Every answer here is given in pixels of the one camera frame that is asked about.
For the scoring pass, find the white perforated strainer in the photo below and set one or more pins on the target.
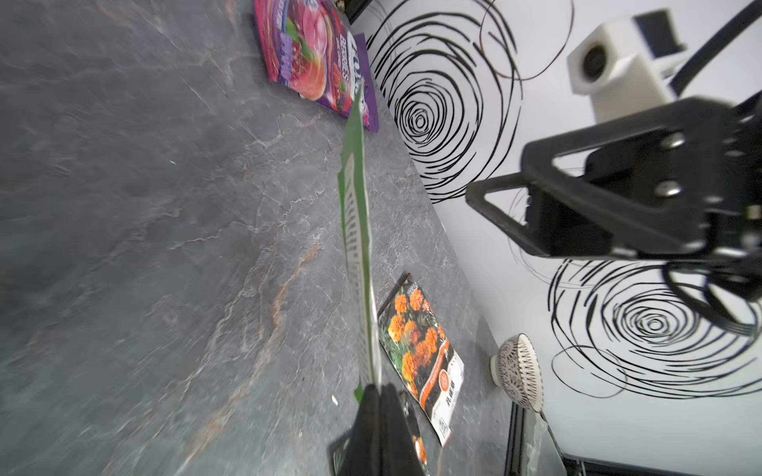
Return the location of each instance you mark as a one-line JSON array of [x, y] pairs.
[[516, 370]]

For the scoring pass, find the purple candy bag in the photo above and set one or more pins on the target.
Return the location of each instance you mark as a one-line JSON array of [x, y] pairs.
[[309, 48]]

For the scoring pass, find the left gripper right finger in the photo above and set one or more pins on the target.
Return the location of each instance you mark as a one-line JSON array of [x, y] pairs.
[[398, 456]]

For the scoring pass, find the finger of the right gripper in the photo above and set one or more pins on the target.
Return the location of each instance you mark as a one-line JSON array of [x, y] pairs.
[[498, 200]]

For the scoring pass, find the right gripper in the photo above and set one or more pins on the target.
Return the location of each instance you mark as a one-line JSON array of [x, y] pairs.
[[674, 184]]

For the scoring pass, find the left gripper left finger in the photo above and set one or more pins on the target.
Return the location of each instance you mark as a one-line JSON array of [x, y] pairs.
[[358, 452]]

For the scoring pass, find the impatiens pink flower packet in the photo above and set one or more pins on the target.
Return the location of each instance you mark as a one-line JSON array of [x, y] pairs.
[[357, 244]]

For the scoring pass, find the small marigold seed packet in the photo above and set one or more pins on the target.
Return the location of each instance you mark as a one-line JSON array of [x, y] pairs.
[[421, 353]]

